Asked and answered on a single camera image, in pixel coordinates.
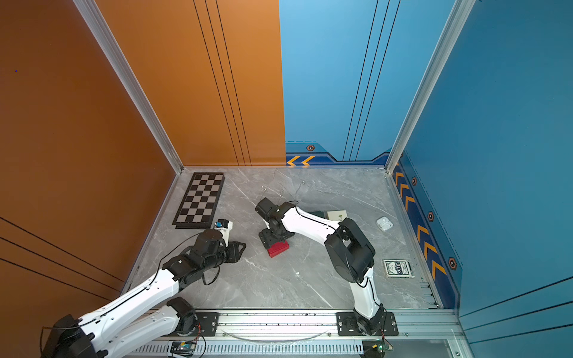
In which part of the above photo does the red booklet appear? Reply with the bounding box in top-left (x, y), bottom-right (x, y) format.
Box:
top-left (267, 242), bottom-right (289, 258)

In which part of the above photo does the green booklet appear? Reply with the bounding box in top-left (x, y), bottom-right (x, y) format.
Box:
top-left (310, 211), bottom-right (328, 219)

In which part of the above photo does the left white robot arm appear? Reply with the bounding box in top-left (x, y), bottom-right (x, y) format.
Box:
top-left (40, 229), bottom-right (246, 357)

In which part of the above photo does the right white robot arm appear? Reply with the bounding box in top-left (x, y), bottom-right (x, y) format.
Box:
top-left (255, 198), bottom-right (386, 336)

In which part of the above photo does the black white chessboard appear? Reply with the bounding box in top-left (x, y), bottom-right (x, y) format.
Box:
top-left (172, 172), bottom-right (225, 230)

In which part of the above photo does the left circuit board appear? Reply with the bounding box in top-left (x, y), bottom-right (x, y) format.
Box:
top-left (169, 341), bottom-right (197, 357)

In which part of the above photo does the circuit board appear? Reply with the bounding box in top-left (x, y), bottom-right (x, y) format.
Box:
top-left (169, 341), bottom-right (197, 357)
top-left (361, 340), bottom-right (394, 358)

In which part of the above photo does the clear plastic earphone case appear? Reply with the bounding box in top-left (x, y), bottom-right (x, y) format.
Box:
top-left (376, 217), bottom-right (393, 232)

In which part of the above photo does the playing card deck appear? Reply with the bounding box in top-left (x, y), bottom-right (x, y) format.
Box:
top-left (383, 260), bottom-right (414, 278)

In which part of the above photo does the right circuit board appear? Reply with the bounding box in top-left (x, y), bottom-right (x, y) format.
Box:
top-left (361, 340), bottom-right (394, 358)

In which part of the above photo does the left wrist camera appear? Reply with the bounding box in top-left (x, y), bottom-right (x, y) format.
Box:
top-left (213, 219), bottom-right (233, 245)

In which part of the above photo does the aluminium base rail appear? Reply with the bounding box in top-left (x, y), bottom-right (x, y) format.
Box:
top-left (107, 308), bottom-right (466, 345)

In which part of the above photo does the aluminium corner post left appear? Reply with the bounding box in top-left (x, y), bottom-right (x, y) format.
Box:
top-left (73, 0), bottom-right (184, 175)

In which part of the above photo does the aluminium corner post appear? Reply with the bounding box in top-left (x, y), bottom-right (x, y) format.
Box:
top-left (385, 0), bottom-right (476, 175)
top-left (73, 0), bottom-right (184, 175)

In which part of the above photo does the aluminium corner post right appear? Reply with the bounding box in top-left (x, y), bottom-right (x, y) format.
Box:
top-left (385, 0), bottom-right (476, 175)

